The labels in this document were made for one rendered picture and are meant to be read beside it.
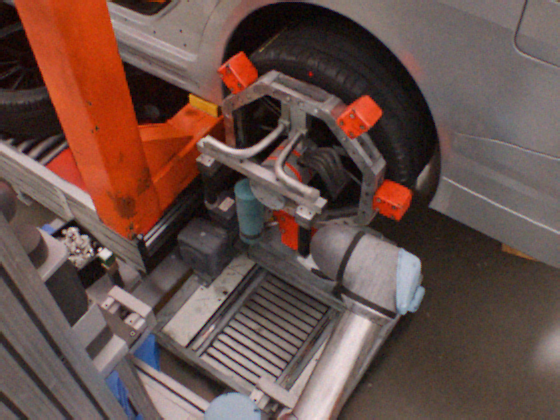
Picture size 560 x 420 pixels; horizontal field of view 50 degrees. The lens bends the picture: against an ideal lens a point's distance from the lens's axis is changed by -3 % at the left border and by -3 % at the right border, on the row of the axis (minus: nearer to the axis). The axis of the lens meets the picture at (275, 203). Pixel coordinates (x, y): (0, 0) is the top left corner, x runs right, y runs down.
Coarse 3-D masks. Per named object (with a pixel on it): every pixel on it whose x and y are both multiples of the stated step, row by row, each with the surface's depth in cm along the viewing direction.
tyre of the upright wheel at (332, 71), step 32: (288, 32) 182; (320, 32) 177; (352, 32) 176; (256, 64) 181; (288, 64) 173; (320, 64) 167; (352, 64) 168; (384, 64) 171; (352, 96) 166; (384, 96) 168; (416, 96) 175; (384, 128) 168; (416, 128) 175; (416, 160) 180
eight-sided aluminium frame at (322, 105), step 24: (240, 96) 182; (288, 96) 169; (312, 96) 170; (240, 120) 198; (336, 120) 164; (240, 144) 205; (360, 144) 172; (360, 168) 171; (384, 168) 174; (336, 216) 197; (360, 216) 186
